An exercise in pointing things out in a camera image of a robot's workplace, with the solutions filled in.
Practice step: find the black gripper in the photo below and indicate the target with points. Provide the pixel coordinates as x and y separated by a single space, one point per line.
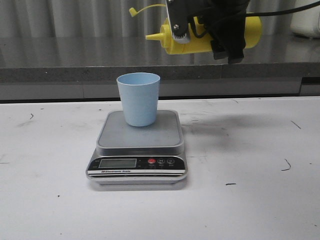
227 29

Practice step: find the yellow squeeze bottle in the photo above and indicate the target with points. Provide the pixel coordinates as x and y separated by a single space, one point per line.
200 38

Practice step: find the light blue plastic cup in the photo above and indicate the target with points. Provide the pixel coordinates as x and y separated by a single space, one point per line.
139 94

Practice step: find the silver digital kitchen scale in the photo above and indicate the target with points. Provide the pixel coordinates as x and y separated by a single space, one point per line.
139 155

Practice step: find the white rice cooker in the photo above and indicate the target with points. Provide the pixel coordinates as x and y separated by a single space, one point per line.
306 23

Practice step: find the grey stone countertop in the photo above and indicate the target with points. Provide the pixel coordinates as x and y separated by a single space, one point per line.
86 68

